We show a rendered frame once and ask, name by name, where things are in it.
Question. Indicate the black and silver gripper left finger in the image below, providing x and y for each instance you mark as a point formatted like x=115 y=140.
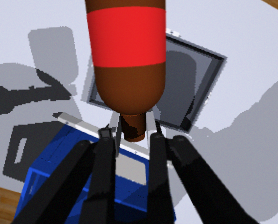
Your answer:
x=54 y=200

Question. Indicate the brown bottle with red label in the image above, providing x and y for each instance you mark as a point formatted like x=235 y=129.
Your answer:
x=128 y=47

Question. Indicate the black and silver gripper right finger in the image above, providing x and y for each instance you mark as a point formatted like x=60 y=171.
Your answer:
x=212 y=200

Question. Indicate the dark grey tray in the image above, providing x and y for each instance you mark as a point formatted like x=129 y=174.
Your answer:
x=191 y=72

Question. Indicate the blue divided crate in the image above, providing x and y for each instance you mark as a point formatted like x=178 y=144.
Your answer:
x=131 y=183

